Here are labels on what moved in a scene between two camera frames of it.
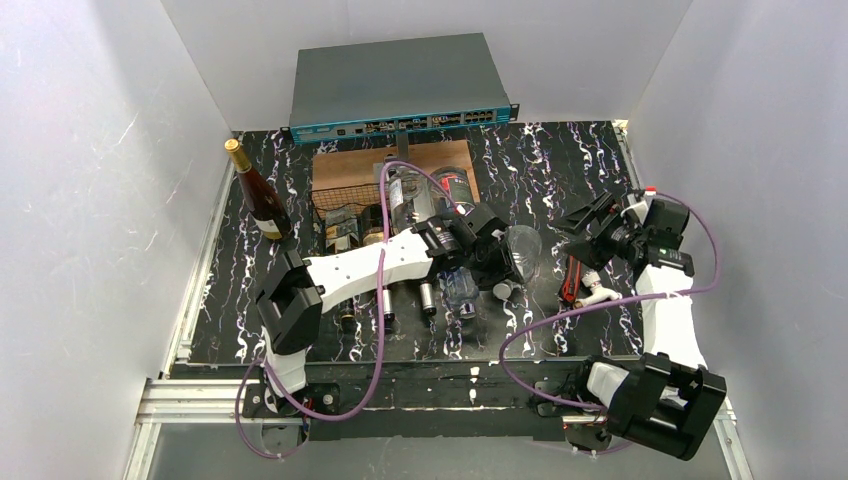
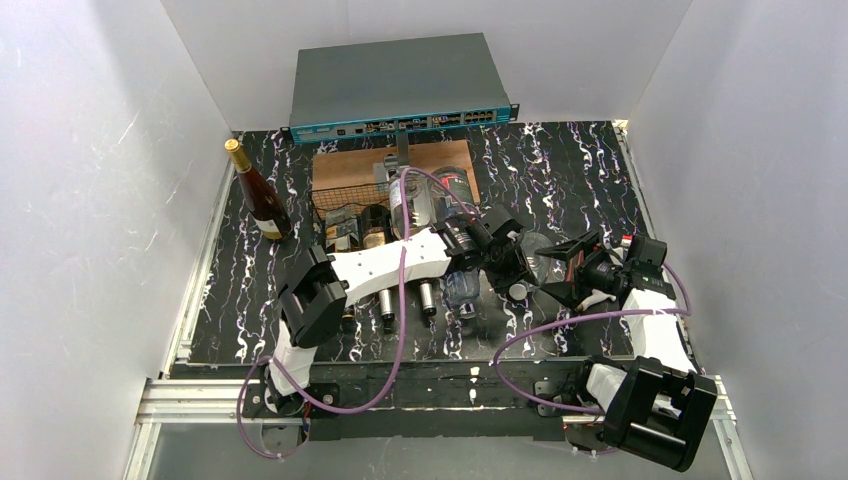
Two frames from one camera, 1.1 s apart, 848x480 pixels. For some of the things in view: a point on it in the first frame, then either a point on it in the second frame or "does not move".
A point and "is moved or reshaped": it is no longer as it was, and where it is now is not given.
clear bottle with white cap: [526, 248] is moved or reshaped
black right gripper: [597, 229] -> [592, 268]
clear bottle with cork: [414, 196] does not move
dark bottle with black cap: [427, 298] does not move
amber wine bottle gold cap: [264, 202] does not move
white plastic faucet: [592, 280] does not move
